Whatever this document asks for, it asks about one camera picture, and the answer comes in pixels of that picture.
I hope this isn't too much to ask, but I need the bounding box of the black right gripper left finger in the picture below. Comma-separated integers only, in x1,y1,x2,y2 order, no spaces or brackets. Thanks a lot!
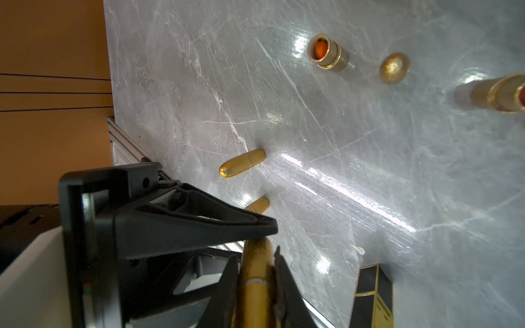
196,256,239,328

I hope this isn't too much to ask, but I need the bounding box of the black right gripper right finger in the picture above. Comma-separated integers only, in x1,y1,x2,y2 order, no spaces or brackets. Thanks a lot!
274,247,317,328

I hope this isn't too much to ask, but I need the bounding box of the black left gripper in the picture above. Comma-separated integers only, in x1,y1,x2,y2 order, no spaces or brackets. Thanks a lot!
59,163,278,327

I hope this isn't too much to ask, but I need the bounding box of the gold bullet lipstick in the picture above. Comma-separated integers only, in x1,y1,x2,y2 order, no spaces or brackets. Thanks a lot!
471,73,524,113
244,196,270,214
306,34,355,72
232,238,277,327
219,148,266,178

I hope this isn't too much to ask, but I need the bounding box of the black gold square lipstick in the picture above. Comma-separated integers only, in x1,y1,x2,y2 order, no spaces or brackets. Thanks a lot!
349,264,395,328

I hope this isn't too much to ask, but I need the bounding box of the gold bullet lipstick standing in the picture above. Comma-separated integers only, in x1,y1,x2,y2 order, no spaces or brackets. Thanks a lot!
219,148,266,178

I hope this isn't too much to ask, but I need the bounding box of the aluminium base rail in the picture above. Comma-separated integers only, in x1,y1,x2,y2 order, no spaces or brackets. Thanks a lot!
107,117,154,166

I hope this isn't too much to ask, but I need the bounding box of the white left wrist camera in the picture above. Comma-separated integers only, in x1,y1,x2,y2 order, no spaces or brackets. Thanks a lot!
1,227,72,327

